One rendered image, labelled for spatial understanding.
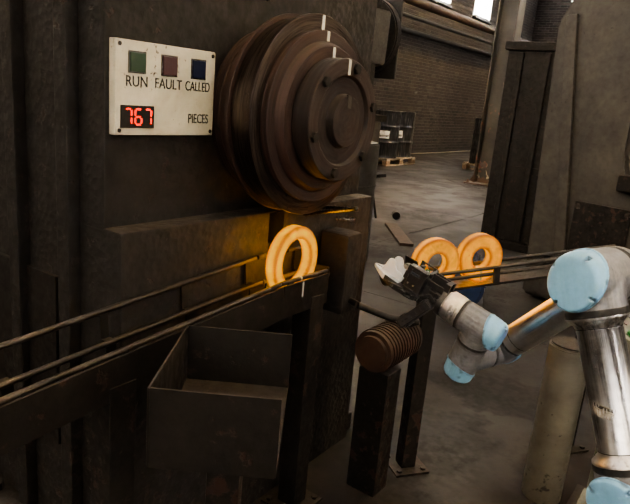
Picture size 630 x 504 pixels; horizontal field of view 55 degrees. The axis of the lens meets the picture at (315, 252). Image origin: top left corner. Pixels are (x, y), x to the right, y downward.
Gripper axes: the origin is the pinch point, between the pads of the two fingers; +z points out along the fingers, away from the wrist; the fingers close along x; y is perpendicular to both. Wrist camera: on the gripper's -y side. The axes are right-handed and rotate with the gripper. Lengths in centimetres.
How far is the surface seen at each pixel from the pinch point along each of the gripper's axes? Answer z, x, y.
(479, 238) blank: -7.0, -45.1, 7.1
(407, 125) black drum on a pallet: 485, -956, -131
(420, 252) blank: 2.4, -29.0, -0.8
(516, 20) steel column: 316, -820, 104
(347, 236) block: 15.6, -6.9, 0.1
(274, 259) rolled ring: 16.7, 21.9, -3.3
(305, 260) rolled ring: 17.2, 7.1, -6.4
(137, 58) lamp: 40, 56, 34
